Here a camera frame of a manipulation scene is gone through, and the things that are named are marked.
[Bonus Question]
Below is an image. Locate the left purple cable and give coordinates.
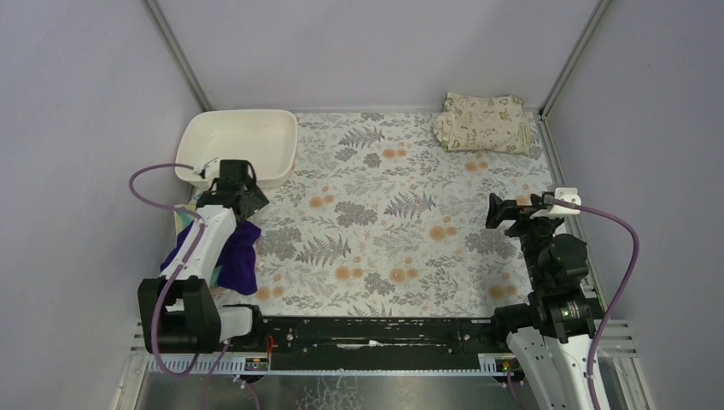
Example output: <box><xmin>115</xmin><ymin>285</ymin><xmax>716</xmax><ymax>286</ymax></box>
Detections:
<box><xmin>128</xmin><ymin>163</ymin><xmax>233</xmax><ymax>410</ymax></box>

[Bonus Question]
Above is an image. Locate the white rectangular basin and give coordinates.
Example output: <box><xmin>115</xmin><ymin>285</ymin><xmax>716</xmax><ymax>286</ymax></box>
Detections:
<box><xmin>175</xmin><ymin>109</ymin><xmax>299</xmax><ymax>190</ymax></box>

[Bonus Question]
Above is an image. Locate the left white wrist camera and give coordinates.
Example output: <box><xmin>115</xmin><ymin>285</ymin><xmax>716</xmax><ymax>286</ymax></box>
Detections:
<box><xmin>192</xmin><ymin>157</ymin><xmax>220</xmax><ymax>179</ymax></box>

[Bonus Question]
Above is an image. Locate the floral patterned table mat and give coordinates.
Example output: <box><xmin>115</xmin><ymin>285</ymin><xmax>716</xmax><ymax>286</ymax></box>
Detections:
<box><xmin>161</xmin><ymin>111</ymin><xmax>593</xmax><ymax>319</ymax></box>

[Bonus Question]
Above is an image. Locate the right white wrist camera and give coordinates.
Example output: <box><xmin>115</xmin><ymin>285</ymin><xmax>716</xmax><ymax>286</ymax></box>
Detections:
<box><xmin>531</xmin><ymin>187</ymin><xmax>581</xmax><ymax>219</ymax></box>

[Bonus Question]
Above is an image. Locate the white cable duct strip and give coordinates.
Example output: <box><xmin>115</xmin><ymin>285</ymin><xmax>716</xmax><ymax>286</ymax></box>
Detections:
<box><xmin>162</xmin><ymin>354</ymin><xmax>271</xmax><ymax>375</ymax></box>

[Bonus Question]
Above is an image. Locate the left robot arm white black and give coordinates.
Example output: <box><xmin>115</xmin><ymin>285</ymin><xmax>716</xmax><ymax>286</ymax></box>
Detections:
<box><xmin>137</xmin><ymin>159</ymin><xmax>269</xmax><ymax>356</ymax></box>

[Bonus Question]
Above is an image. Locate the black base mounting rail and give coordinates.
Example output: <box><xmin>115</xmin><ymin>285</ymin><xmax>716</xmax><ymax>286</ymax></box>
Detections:
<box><xmin>231</xmin><ymin>316</ymin><xmax>514</xmax><ymax>373</ymax></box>

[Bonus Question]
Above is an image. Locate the yellow teal patterned towel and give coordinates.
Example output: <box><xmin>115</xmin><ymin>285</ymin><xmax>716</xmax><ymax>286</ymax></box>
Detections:
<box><xmin>173</xmin><ymin>199</ymin><xmax>223</xmax><ymax>295</ymax></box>

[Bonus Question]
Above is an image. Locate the purple towel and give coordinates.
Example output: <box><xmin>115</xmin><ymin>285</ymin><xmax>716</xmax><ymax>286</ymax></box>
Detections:
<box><xmin>160</xmin><ymin>220</ymin><xmax>263</xmax><ymax>296</ymax></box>

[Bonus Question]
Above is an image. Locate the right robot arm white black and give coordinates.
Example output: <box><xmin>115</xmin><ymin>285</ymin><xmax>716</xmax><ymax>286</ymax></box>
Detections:
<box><xmin>485</xmin><ymin>188</ymin><xmax>610</xmax><ymax>409</ymax></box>

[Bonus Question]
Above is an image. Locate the cream patterned folded towel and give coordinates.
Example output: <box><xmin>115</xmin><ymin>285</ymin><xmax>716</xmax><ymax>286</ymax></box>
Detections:
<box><xmin>433</xmin><ymin>92</ymin><xmax>533</xmax><ymax>155</ymax></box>

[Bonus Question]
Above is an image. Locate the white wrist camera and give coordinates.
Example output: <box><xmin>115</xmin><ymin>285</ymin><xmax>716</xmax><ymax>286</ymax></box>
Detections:
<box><xmin>531</xmin><ymin>187</ymin><xmax>581</xmax><ymax>219</ymax></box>
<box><xmin>192</xmin><ymin>157</ymin><xmax>220</xmax><ymax>179</ymax></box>

